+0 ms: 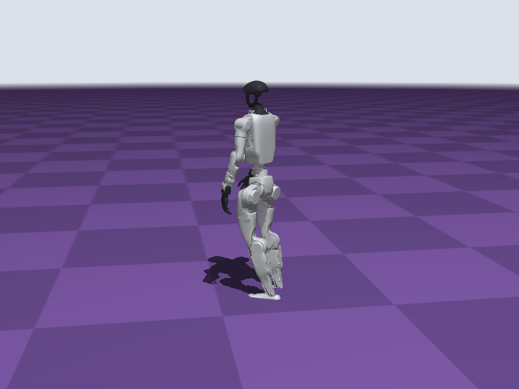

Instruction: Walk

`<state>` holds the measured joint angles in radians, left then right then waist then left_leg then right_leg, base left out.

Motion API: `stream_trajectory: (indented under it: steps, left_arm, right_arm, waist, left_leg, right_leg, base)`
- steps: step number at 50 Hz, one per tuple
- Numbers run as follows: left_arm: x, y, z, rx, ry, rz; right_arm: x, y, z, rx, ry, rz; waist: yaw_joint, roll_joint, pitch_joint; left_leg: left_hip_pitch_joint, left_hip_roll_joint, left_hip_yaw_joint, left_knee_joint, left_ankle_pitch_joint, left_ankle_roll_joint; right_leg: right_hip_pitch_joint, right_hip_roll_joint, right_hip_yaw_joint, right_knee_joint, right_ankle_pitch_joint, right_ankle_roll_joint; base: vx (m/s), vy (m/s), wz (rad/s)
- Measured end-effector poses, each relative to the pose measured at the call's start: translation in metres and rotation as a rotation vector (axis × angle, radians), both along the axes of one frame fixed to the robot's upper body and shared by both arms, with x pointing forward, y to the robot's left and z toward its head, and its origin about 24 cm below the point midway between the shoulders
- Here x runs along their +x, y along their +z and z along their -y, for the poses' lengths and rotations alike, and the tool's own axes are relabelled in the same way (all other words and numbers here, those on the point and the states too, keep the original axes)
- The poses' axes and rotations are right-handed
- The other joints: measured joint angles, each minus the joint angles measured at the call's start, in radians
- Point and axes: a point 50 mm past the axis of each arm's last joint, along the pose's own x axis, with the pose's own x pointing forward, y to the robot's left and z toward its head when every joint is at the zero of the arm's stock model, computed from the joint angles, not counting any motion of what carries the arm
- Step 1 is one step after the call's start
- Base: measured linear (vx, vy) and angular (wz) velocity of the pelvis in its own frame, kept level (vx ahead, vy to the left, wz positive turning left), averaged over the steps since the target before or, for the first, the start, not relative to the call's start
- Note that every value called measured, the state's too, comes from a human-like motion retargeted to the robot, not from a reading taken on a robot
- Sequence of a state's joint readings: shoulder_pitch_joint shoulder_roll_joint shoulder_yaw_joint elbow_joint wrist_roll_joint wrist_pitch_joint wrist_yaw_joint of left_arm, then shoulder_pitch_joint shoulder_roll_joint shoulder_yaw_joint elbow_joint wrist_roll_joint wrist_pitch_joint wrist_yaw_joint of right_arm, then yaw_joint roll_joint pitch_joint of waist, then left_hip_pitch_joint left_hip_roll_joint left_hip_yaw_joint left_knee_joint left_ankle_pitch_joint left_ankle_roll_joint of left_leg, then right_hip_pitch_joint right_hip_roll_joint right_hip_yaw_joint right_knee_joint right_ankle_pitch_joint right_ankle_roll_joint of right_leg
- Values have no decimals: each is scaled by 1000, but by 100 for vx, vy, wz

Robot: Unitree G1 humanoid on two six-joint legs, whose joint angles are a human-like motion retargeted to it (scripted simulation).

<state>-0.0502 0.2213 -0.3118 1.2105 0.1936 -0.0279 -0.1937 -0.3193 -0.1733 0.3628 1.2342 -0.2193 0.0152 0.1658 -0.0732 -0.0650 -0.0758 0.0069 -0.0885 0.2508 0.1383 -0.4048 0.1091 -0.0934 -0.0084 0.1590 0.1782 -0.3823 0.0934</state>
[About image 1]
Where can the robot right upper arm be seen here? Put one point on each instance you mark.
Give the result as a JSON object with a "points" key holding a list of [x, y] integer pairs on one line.
{"points": [[277, 120]]}

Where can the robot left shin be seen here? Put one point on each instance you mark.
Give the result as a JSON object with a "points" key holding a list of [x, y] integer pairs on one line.
{"points": [[262, 266]]}

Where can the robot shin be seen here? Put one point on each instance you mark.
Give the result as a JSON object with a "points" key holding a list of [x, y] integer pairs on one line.
{"points": [[262, 266], [276, 265]]}

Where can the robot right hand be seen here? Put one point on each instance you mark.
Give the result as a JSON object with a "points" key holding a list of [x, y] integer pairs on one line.
{"points": [[245, 180]]}

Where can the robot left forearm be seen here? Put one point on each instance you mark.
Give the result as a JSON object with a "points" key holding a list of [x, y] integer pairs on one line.
{"points": [[231, 173]]}

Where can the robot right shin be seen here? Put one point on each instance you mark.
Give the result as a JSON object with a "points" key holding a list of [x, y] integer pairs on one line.
{"points": [[276, 265]]}

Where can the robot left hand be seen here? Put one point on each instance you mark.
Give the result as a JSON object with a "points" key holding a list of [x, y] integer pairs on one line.
{"points": [[224, 199]]}

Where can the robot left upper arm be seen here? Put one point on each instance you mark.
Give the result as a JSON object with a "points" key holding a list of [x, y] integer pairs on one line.
{"points": [[241, 127]]}

